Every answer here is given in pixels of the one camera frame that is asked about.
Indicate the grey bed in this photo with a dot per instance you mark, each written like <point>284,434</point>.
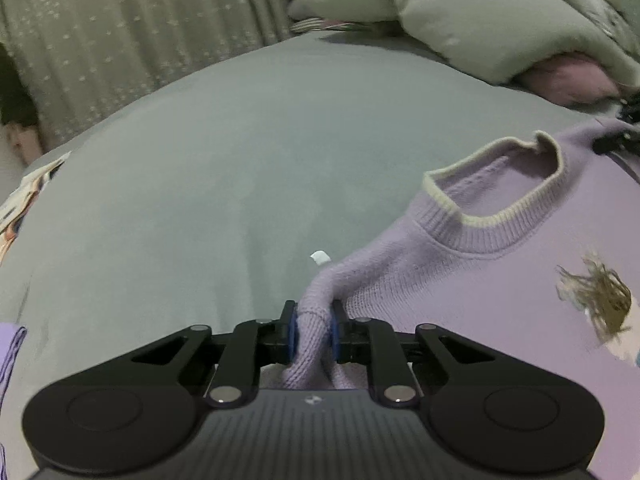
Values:
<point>200,160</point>

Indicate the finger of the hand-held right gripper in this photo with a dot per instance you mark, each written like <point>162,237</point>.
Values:
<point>617,142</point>
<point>631,112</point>

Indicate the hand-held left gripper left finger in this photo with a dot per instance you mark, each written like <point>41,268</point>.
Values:
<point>292,334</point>

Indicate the lilac knitted sweater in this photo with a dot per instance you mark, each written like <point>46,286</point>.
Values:
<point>500,310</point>

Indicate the dark cloth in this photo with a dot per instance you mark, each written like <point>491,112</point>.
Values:
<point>15,100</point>

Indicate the pink pillow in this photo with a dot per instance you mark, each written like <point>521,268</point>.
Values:
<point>570,77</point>

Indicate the open book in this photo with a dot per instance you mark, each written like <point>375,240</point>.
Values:
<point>20,205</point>

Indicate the grey-green patterned curtain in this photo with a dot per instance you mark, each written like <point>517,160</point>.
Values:
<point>125,25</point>

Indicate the grey-green quilt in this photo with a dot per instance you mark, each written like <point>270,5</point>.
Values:
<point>450,10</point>

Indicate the white paper scrap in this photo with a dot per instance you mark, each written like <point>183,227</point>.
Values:
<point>320,258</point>

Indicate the pink striped cloth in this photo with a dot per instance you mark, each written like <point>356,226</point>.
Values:
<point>307,24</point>

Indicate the violet clothes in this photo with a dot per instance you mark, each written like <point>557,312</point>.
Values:
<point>10,355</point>

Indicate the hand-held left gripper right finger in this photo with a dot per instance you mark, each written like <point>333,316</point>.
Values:
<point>334,334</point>

